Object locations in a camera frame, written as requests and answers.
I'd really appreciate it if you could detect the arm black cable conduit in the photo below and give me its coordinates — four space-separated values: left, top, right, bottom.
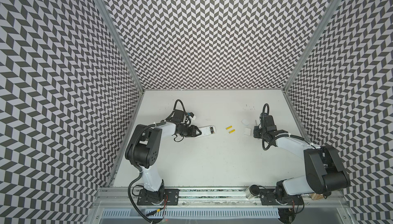
124 99 188 224
260 103 305 151

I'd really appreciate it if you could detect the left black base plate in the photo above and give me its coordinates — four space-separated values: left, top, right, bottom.
137 189 180 206

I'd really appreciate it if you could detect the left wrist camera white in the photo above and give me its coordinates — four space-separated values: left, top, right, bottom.
185 112 196 124

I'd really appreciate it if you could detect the aluminium mounting rail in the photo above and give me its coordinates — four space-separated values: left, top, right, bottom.
91 187 349 208

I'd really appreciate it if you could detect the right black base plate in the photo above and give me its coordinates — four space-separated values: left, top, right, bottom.
260 188 304 207

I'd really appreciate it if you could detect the white battery cover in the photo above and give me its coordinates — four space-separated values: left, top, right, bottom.
242 119 250 126
244 127 251 136

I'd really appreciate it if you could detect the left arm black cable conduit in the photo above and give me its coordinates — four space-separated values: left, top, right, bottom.
124 99 188 224

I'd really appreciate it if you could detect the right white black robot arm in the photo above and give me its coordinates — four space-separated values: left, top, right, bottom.
253 112 351 205

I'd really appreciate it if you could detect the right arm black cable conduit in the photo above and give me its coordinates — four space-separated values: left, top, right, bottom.
260 103 305 151

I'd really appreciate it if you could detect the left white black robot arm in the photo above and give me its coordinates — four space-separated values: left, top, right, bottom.
125 109 202 204

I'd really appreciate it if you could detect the white remote with green buttons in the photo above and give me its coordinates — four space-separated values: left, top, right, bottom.
199 125 216 137

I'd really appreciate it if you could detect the white ventilation grille strip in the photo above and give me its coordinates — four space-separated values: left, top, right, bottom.
101 208 280 219

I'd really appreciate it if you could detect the middle cylinder black cap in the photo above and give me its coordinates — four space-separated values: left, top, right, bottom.
245 185 261 200

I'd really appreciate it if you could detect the right wooden cylinder black cap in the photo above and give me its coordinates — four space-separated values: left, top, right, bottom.
309 193 325 200

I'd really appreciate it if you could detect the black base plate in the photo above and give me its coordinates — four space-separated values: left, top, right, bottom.
260 188 304 207
137 189 180 206

